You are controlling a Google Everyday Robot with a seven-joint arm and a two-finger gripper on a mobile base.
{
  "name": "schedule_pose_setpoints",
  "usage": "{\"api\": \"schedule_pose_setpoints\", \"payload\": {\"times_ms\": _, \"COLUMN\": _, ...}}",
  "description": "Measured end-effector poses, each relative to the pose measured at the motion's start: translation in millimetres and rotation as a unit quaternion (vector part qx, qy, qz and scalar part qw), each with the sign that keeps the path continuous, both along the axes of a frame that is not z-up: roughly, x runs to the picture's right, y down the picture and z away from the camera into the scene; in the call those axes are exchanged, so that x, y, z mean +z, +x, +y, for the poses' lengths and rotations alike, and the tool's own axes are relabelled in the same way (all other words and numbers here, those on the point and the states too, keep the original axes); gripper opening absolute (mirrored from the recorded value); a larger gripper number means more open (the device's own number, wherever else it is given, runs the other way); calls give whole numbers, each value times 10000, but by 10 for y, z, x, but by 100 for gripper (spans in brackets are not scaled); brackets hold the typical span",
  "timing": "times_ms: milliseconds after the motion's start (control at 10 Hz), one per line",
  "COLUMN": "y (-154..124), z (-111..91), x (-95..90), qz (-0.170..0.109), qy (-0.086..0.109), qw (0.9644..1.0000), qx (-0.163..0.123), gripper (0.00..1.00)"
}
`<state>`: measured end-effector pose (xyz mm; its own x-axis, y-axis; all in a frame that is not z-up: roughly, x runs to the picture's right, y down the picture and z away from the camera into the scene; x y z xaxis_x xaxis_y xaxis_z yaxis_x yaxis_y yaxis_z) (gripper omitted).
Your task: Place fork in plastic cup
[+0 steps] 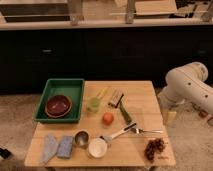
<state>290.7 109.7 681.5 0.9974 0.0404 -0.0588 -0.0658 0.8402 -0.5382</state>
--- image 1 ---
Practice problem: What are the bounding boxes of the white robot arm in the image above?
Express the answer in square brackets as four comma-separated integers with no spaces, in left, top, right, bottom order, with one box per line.
[158,62,213,127]

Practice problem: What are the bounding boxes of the white measuring cup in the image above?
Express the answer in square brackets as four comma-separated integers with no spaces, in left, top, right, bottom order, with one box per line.
[87,123,136,158]

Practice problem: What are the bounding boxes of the green plastic cup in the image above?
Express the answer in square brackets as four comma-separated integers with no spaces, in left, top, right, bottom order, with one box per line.
[87,97,100,113]

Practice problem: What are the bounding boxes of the small metal cup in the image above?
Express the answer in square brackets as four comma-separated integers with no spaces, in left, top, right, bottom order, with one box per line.
[74,131,89,148]

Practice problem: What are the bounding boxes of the bunch of red grapes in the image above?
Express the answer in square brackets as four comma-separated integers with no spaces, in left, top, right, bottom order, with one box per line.
[144,138,165,162]

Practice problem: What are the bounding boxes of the green pepper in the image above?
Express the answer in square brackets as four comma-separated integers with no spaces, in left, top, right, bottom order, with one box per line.
[119,101,132,124]

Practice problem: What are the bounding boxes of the wooden table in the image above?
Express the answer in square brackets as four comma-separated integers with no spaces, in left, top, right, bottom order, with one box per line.
[25,81,175,168]

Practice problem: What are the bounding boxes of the brown and white box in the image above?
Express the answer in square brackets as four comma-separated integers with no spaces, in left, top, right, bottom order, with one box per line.
[108,90,124,108]

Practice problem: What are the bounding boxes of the orange fruit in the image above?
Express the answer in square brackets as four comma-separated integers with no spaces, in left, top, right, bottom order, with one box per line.
[102,112,114,125]

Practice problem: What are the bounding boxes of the blue sponge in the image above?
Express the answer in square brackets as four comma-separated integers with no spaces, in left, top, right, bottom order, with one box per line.
[57,136,73,159]

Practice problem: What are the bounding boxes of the green plastic tray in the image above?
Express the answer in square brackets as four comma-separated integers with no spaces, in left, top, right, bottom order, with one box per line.
[35,78,84,123]

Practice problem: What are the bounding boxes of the dark red bowl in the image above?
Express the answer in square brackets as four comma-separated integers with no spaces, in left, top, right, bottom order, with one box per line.
[45,95,73,118]

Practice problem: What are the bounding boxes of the grey blue cloth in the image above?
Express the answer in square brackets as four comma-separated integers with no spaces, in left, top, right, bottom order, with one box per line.
[41,134,58,164]

